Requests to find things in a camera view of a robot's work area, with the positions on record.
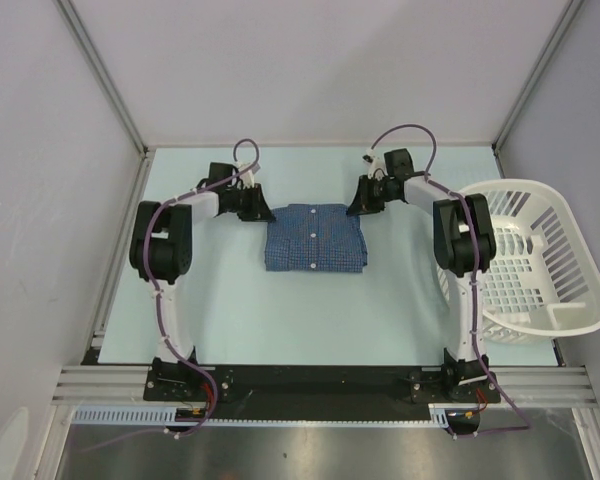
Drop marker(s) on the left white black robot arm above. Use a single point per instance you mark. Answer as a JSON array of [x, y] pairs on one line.
[[162, 251]]

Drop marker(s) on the blue checkered long sleeve shirt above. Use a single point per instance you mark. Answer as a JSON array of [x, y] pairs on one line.
[[315, 238]]

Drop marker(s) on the right aluminium frame post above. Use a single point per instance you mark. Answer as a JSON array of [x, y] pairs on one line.
[[549, 50]]

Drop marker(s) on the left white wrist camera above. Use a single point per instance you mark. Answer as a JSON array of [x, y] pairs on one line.
[[247, 172]]

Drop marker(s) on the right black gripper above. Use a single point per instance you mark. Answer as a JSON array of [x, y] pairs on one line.
[[363, 202]]

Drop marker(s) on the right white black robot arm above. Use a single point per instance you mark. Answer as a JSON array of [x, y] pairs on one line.
[[464, 246]]

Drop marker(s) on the left aluminium frame post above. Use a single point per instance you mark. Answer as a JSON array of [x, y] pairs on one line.
[[100, 71]]

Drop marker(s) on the aluminium front rail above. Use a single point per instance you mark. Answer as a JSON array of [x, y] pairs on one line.
[[527, 386]]

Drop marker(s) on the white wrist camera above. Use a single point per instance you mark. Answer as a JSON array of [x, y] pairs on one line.
[[247, 172], [376, 166]]

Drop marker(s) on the white plastic laundry basket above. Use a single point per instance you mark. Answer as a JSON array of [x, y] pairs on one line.
[[543, 283]]

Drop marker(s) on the aluminium frame post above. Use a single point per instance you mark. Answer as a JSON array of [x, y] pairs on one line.
[[100, 71], [549, 50]]

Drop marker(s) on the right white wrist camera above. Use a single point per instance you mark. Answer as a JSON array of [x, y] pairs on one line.
[[376, 166]]

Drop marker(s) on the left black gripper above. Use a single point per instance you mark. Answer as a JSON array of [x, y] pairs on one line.
[[258, 210]]

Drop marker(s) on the white slotted cable duct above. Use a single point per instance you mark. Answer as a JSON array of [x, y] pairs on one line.
[[173, 417]]

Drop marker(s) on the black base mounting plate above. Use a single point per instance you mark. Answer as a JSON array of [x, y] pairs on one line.
[[313, 393]]

